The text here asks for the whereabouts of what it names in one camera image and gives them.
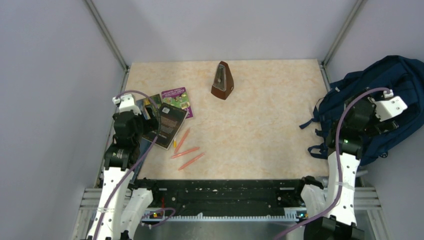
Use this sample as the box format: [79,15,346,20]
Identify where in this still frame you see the navy blue backpack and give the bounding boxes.
[300,55,424,166]

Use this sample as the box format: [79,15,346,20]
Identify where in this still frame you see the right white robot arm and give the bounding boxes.
[293,96,407,240]

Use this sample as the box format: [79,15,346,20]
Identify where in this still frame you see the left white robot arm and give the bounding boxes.
[86,110,161,240]

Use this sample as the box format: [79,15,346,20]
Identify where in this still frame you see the dark brown paperback book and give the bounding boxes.
[140,103,188,150]

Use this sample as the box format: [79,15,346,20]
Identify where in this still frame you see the purple green picture book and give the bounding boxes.
[161,87,194,119]

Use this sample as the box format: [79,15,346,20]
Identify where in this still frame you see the middle orange pen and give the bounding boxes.
[171,147,200,159]

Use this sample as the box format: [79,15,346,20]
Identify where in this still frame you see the lower orange pen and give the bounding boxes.
[178,152,205,171]

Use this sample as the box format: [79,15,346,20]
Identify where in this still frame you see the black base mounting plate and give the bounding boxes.
[133,179,305,217]

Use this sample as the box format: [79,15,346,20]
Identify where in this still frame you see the brown wooden metronome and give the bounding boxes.
[211,61,235,100]

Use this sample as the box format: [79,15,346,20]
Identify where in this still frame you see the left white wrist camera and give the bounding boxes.
[112,93,142,115]

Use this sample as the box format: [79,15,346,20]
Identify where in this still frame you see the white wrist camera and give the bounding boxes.
[375,89,408,122]
[112,93,142,115]

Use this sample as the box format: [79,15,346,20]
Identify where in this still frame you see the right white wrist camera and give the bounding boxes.
[375,89,408,122]

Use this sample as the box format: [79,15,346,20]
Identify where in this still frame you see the aluminium frame rail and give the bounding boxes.
[71,187,392,240]

